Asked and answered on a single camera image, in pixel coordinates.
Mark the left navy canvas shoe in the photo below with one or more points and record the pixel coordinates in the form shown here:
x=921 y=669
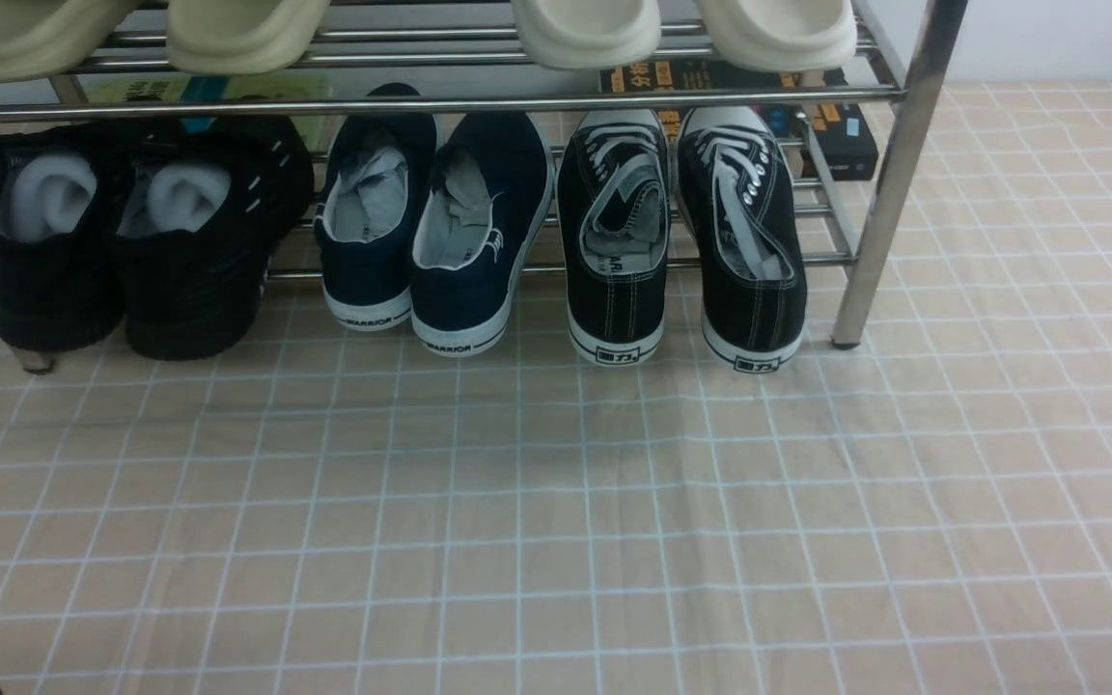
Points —
x=375 y=188

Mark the right cream foam slipper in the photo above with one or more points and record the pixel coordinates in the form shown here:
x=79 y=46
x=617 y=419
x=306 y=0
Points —
x=781 y=36

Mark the left black knit sneaker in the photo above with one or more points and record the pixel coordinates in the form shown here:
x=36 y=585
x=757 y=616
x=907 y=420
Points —
x=62 y=194

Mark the right navy canvas shoe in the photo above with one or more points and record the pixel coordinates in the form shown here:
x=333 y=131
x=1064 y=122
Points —
x=490 y=189

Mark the far-left olive foam slipper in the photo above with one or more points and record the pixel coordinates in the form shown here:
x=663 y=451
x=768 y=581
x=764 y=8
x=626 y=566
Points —
x=42 y=38

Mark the metal shoe rack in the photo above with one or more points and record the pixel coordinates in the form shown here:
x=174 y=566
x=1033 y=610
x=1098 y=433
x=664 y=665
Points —
x=914 y=100

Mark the black knit sneaker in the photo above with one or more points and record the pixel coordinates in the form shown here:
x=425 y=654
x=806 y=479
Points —
x=62 y=194
x=203 y=219

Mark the black book with orange text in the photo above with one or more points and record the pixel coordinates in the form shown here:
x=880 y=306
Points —
x=843 y=133

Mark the green book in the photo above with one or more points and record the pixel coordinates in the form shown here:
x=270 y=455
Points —
x=311 y=129

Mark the black laced canvas sneaker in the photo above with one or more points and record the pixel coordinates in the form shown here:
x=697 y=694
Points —
x=615 y=225
x=734 y=191

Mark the left cream foam slipper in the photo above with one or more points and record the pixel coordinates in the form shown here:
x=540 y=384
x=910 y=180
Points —
x=587 y=35

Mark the navy canvas shoe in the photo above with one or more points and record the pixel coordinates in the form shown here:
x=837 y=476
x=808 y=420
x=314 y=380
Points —
x=375 y=188
x=490 y=189

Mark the right black knit sneaker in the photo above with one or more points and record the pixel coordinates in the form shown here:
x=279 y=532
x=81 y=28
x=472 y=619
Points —
x=203 y=219

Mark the cream foam slipper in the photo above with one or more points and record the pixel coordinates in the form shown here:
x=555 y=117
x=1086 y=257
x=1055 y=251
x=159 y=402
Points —
x=587 y=35
x=781 y=36

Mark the checkered beige tablecloth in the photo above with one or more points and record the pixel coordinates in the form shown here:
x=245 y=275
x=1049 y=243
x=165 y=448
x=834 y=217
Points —
x=325 y=511

